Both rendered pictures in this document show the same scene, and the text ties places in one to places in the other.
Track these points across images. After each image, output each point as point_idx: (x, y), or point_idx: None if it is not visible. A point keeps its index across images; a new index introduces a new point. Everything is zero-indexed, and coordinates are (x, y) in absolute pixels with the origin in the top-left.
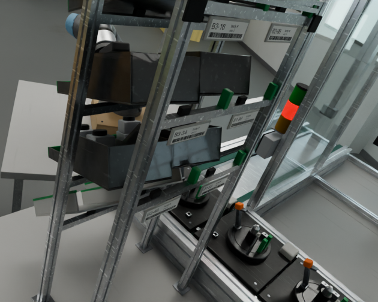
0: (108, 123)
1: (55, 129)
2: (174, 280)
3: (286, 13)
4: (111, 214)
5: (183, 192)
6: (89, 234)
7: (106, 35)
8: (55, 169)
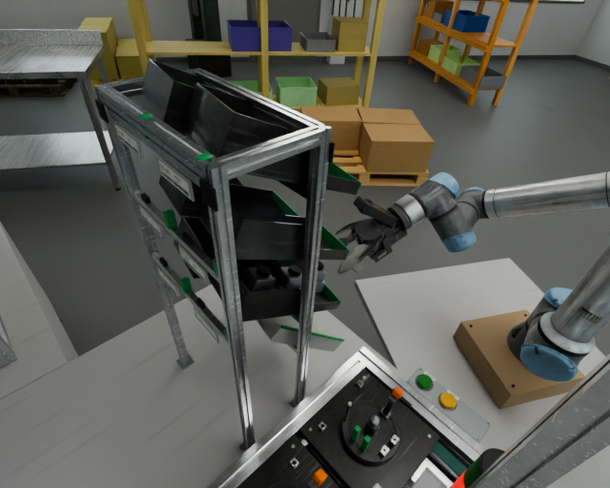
0: (474, 332)
1: (445, 301)
2: (259, 439)
3: (168, 154)
4: (336, 368)
5: (357, 417)
6: None
7: (405, 200)
8: (379, 313)
